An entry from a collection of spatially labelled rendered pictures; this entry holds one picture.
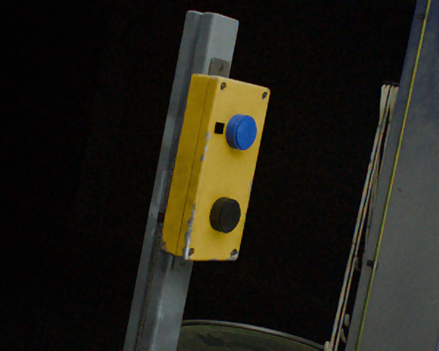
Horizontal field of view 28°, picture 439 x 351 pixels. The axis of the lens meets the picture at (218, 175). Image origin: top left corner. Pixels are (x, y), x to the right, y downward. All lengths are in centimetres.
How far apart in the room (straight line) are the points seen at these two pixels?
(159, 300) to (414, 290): 52
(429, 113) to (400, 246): 24
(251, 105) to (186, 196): 16
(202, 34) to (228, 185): 22
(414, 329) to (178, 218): 57
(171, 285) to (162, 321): 5
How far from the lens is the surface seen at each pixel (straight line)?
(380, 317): 167
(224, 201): 125
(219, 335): 267
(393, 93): 174
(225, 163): 126
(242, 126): 125
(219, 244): 129
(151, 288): 132
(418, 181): 164
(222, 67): 131
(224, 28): 131
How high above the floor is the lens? 150
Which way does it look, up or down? 4 degrees down
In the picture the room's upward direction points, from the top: 11 degrees clockwise
